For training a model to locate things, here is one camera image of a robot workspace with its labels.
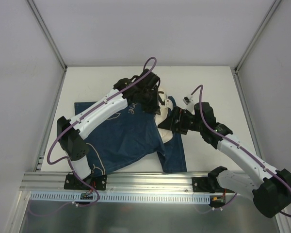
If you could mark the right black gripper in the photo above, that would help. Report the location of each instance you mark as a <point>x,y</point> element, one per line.
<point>178,121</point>

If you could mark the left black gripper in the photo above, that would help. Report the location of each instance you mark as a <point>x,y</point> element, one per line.
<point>152,102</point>

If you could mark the blue whale pillowcase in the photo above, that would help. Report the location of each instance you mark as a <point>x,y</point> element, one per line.
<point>129,141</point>

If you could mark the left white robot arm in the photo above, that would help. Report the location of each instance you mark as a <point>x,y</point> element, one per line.
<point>72,133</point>

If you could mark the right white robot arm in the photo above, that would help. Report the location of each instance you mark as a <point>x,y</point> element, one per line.
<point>266,186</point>

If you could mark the aluminium mounting rail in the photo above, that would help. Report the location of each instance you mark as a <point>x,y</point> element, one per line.
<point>144,176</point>

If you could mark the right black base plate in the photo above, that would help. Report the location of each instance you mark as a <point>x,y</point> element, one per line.
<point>206,184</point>

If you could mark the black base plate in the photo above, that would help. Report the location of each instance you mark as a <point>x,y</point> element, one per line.
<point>206,184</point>
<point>98,183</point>

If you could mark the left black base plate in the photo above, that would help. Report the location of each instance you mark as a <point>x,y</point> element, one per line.
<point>98,183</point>

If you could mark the white slotted cable duct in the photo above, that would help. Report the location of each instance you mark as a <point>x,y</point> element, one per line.
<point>120,197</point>

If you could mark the left aluminium frame post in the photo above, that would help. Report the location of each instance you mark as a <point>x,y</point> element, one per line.
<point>46,33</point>

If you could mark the aluminium frame post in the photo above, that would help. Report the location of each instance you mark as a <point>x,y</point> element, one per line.
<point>258,33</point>
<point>46,33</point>

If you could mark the right aluminium frame post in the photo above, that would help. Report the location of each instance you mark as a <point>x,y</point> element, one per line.
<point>258,33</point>

